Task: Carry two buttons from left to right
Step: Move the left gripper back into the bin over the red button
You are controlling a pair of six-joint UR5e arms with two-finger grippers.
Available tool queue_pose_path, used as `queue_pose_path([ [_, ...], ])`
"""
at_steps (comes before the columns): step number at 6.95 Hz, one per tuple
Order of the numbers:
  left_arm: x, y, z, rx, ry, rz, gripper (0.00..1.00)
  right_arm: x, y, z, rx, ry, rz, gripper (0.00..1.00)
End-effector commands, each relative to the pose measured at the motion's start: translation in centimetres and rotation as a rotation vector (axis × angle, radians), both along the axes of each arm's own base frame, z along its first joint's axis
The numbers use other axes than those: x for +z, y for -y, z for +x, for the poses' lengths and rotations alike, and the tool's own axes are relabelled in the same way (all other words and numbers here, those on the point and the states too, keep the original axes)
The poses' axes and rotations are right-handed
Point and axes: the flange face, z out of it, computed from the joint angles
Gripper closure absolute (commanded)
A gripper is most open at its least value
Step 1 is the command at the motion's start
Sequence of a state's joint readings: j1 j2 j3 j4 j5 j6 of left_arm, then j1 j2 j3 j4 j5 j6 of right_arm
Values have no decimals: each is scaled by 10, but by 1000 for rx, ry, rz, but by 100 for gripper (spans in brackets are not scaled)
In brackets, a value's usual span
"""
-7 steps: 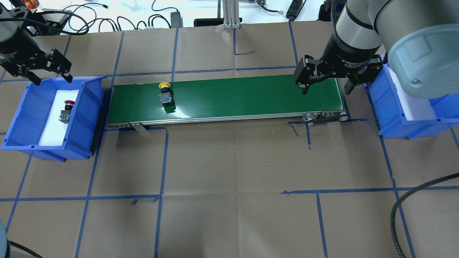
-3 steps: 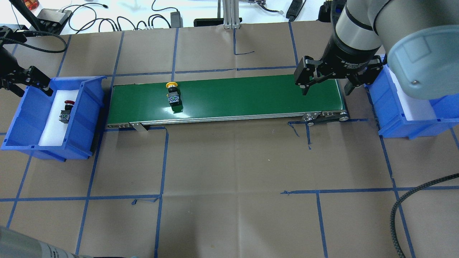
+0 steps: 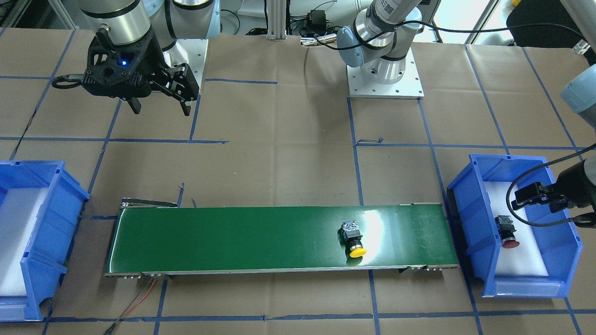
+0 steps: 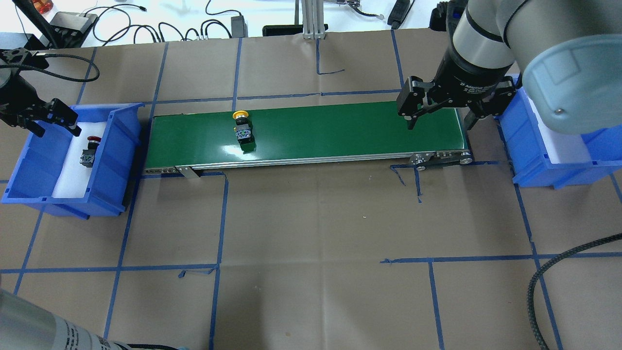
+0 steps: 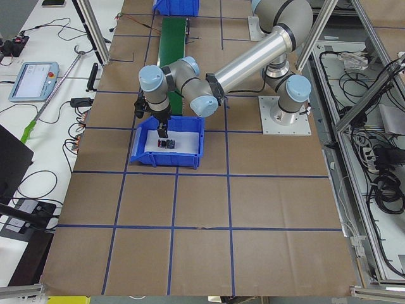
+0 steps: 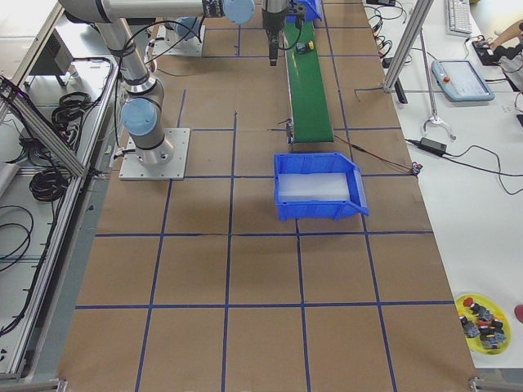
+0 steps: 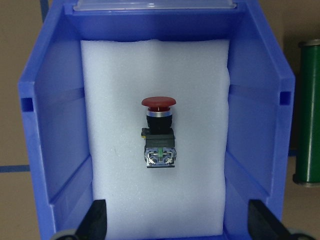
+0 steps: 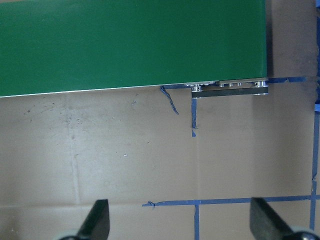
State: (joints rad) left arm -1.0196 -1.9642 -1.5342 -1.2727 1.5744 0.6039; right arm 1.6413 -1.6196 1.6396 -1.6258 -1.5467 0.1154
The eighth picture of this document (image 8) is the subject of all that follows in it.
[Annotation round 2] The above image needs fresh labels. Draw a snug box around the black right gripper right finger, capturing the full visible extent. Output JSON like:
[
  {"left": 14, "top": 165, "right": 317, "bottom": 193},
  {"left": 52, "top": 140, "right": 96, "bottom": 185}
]
[{"left": 249, "top": 196, "right": 320, "bottom": 240}]

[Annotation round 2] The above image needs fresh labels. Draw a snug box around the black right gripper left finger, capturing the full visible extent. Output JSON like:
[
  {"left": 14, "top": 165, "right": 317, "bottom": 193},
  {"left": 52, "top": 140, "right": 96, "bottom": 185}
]
[{"left": 58, "top": 198, "right": 111, "bottom": 240}]

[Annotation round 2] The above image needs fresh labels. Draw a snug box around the green conveyor belt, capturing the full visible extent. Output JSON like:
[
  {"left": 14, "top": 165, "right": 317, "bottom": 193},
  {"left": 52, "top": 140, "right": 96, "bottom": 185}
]
[{"left": 0, "top": 0, "right": 267, "bottom": 97}]

